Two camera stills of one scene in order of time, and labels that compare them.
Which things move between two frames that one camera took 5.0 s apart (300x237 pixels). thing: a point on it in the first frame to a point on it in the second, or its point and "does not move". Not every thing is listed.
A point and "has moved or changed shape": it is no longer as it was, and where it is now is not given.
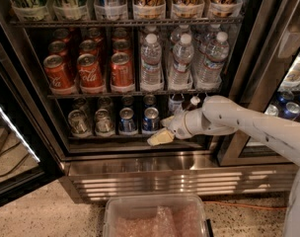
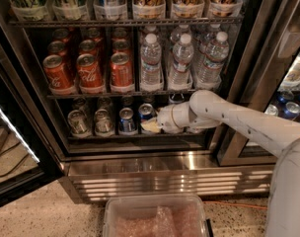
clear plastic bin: [155, 215] does not move
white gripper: [180, 126] to [165, 117]
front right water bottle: [216, 52] does not move
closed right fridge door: [272, 70] does not move
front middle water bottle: [180, 78] does not move
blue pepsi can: [151, 119] has moved or changed shape
